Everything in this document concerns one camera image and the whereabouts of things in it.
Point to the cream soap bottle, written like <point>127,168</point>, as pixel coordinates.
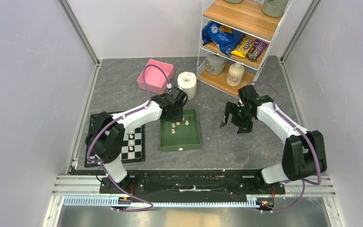
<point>235,74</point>

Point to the white wire wooden shelf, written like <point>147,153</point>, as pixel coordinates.
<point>245,16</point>

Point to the yellow candy bag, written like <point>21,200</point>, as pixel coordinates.
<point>243,47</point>

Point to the grey green top bottle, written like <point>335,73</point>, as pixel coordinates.
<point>274,8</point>

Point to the brown candy bag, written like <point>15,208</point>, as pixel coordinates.
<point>256,50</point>

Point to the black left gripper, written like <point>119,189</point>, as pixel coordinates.
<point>179,117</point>

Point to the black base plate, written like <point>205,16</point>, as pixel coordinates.
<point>230,185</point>

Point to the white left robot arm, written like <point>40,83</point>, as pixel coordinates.
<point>105,138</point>

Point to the pink plastic box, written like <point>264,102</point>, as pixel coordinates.
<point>155,79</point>

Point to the green plastic tray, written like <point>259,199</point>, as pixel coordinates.
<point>184,135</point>

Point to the blue plastic bag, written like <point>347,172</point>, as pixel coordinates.
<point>224,37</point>

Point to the white toilet paper roll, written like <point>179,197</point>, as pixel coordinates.
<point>187,81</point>

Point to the grey jug on shelf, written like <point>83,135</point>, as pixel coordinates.
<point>214,64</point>

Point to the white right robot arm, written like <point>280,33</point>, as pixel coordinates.
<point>304,156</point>

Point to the white cable duct rail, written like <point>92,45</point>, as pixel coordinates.
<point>115,201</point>

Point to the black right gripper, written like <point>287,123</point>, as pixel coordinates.
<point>245,126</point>

